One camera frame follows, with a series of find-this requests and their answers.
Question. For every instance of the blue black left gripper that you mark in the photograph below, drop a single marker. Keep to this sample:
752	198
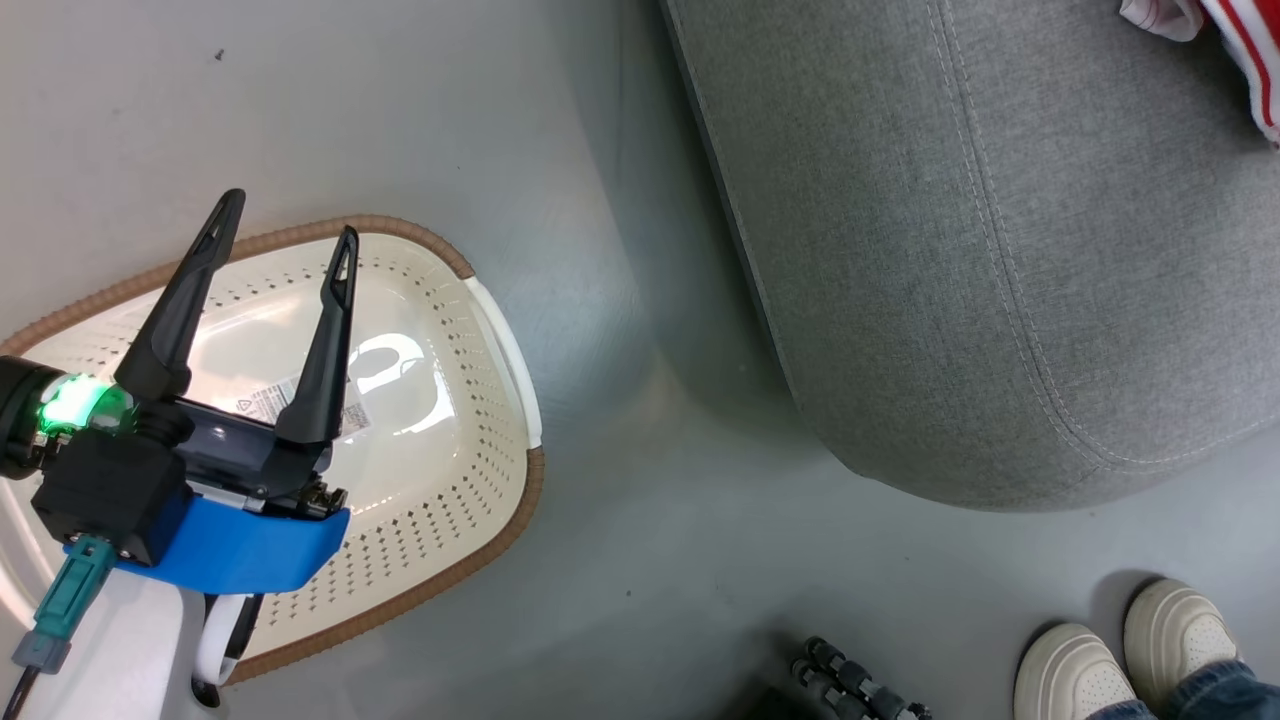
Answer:
250	540

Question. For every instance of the red and white garment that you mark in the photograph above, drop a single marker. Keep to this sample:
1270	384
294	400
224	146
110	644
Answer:
1245	50

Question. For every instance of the white basket label sticker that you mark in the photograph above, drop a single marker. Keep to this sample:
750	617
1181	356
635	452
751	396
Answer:
265	400

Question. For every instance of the cream basket with brown rim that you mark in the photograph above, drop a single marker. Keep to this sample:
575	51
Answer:
440	420

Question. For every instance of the grey fabric sofa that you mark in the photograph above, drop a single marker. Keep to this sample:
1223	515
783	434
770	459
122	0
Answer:
1000	250

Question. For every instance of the white sneaker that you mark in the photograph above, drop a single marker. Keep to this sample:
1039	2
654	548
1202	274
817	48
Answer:
1070	675
1180	630

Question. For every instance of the blue jeans leg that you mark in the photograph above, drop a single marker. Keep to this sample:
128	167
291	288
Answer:
1215	695

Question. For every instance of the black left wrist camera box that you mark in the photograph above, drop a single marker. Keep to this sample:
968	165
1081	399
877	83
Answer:
110	495

